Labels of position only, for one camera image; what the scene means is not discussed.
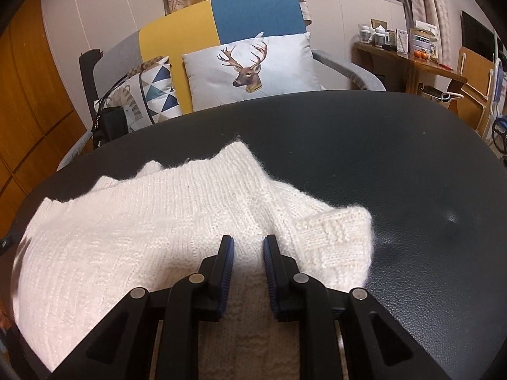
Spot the cream knitted sweater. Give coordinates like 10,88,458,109
11,142,374,379

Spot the wooden wardrobe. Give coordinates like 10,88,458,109
1,0,86,235

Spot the black handbag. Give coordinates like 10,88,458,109
92,106,129,149

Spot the triangle pattern pillow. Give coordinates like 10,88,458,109
94,57,183,133

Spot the white deer print pillow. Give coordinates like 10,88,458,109
182,33,322,111

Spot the wooden side table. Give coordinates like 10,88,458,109
353,41,467,107

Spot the wooden chair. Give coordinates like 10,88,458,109
448,46,495,138

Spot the blue wheeled cart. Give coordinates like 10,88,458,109
488,53,506,160

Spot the grey yellow blue sofa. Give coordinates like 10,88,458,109
63,0,384,164

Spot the black television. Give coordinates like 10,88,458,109
461,11,497,61

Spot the right beige curtain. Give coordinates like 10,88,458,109
410,0,451,66

